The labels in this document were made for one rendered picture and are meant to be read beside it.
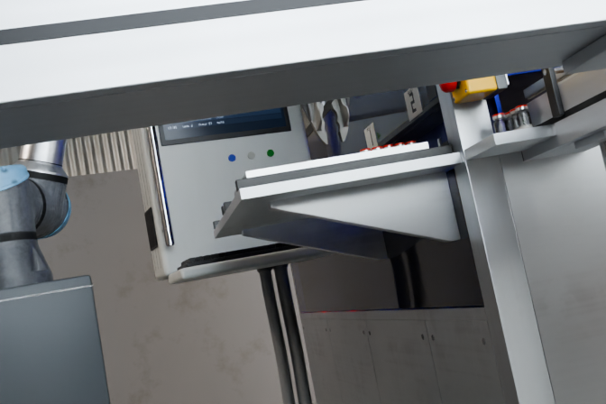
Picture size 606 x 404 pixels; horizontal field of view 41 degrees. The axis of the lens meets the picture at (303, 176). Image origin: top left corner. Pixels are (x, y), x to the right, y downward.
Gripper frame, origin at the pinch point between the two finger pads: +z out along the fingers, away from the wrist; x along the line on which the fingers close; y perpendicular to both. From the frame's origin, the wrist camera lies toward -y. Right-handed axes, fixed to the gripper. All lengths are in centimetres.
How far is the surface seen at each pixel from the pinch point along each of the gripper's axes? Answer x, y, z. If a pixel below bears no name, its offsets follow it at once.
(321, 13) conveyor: -23, 101, 10
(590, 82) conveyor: 29, 44, 6
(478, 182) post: 19.9, 17.9, 15.3
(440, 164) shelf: 14.3, 16.5, 10.9
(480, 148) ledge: 18.4, 25.3, 10.4
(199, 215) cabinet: -24, -81, 2
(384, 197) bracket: 5.4, 8.0, 14.0
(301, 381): -2, -96, 54
